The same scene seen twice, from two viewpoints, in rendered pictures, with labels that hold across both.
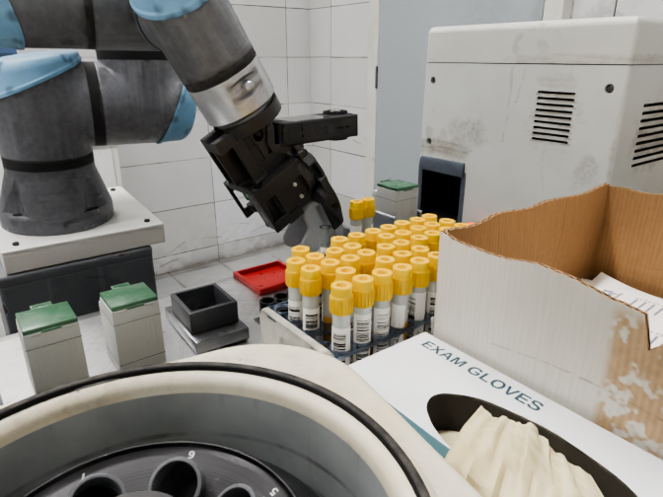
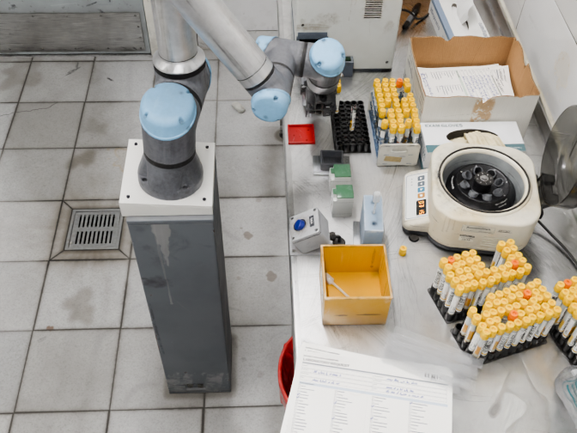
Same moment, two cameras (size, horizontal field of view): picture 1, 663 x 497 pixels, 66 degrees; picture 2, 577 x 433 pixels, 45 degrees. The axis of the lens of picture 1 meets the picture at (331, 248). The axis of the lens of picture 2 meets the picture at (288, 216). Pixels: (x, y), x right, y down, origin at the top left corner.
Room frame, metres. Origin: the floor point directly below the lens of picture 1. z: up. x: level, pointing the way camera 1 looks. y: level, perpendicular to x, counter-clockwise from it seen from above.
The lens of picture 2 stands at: (-0.12, 1.18, 2.10)
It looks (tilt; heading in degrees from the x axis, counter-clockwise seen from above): 50 degrees down; 304
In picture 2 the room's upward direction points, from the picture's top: 2 degrees clockwise
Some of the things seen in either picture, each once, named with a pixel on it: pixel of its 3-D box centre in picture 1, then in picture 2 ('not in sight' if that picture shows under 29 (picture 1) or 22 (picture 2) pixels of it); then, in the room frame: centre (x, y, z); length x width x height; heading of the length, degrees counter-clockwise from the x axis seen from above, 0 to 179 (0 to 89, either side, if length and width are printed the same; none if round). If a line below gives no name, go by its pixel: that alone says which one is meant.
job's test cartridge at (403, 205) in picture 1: (395, 209); not in sight; (0.66, -0.08, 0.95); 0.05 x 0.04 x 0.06; 37
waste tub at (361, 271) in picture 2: not in sight; (353, 284); (0.22, 0.43, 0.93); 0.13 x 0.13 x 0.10; 36
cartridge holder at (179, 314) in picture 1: (204, 313); (331, 161); (0.47, 0.13, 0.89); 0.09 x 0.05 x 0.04; 35
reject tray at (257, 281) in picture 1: (269, 276); (300, 134); (0.59, 0.08, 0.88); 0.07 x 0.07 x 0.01; 37
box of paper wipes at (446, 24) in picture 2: not in sight; (460, 15); (0.46, -0.56, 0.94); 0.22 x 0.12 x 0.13; 131
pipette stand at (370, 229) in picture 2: not in sight; (371, 227); (0.27, 0.27, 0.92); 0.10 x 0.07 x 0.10; 122
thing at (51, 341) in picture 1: (52, 349); (342, 200); (0.37, 0.23, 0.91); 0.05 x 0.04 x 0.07; 37
